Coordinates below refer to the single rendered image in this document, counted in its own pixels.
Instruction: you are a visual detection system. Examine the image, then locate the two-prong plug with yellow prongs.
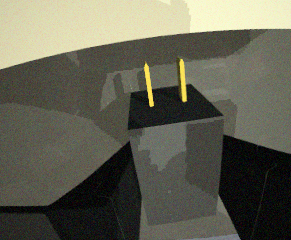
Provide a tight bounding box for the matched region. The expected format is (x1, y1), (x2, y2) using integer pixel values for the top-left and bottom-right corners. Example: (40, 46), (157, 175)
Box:
(128, 57), (224, 227)

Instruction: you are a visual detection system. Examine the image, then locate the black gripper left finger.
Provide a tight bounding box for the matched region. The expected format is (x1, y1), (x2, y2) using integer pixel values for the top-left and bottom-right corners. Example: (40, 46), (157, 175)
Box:
(0, 141), (142, 240)

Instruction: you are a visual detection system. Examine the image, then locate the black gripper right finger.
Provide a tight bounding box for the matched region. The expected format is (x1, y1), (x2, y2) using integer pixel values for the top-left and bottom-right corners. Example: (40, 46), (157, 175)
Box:
(218, 135), (291, 240)

